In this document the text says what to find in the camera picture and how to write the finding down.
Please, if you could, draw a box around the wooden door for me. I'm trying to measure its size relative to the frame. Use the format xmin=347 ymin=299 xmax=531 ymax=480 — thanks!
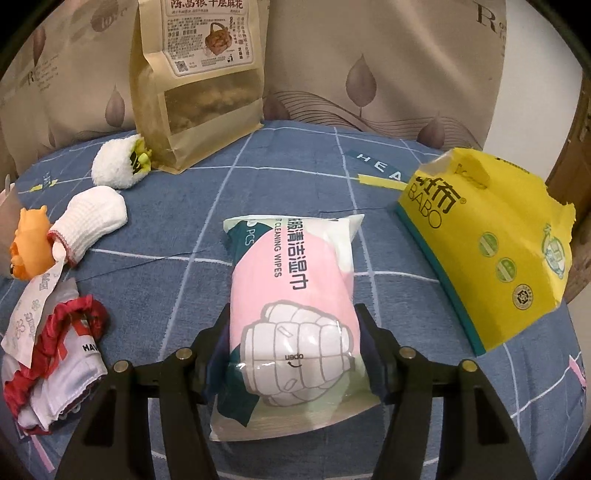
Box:
xmin=544 ymin=111 xmax=591 ymax=306

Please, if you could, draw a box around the beige leaf print curtain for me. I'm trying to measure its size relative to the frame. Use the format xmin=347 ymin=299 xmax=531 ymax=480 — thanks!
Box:
xmin=0 ymin=0 xmax=519 ymax=172

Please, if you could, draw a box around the white sock with red trim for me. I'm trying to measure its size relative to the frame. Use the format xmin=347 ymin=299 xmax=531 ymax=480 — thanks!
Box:
xmin=47 ymin=185 xmax=129 ymax=267

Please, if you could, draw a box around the pink wet wipes pack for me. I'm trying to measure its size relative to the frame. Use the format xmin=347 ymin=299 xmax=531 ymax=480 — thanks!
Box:
xmin=205 ymin=213 xmax=382 ymax=443

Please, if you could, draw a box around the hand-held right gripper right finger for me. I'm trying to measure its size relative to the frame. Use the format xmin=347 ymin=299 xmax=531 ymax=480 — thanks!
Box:
xmin=353 ymin=304 xmax=539 ymax=480

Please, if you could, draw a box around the orange toy fish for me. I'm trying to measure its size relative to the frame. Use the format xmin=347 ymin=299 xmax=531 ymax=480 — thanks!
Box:
xmin=8 ymin=206 xmax=57 ymax=280

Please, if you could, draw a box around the white fluffy sock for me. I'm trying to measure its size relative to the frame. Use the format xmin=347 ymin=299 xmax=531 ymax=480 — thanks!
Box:
xmin=91 ymin=133 xmax=153 ymax=190

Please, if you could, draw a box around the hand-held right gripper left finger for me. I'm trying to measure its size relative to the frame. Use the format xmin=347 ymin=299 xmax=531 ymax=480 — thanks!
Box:
xmin=55 ymin=302 xmax=232 ymax=480

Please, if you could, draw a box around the red and white cloth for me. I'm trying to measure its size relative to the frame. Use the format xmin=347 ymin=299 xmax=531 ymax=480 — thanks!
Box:
xmin=0 ymin=277 xmax=111 ymax=437

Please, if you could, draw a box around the kraft paper snack bag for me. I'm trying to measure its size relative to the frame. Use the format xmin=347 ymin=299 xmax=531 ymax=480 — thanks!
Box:
xmin=129 ymin=0 xmax=265 ymax=175

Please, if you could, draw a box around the blue plaid tablecloth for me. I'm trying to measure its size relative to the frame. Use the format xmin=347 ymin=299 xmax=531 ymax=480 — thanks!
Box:
xmin=0 ymin=119 xmax=588 ymax=480

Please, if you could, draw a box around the yellow tissue pack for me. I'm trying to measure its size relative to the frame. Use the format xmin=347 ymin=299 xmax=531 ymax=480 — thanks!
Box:
xmin=396 ymin=148 xmax=578 ymax=356

